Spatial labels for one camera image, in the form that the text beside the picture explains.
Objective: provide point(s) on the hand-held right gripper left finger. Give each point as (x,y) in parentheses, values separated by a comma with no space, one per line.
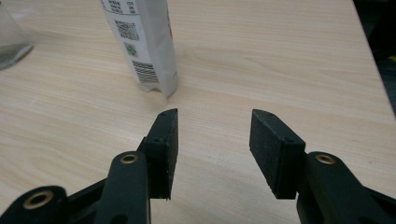
(165,149)

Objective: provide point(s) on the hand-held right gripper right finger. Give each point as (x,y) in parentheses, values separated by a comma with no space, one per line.
(274,155)

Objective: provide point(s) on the clear jar with grey lid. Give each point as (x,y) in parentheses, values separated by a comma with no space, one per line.
(11,40)

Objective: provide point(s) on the white and blue pouch bag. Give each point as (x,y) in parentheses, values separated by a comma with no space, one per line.
(146,40)

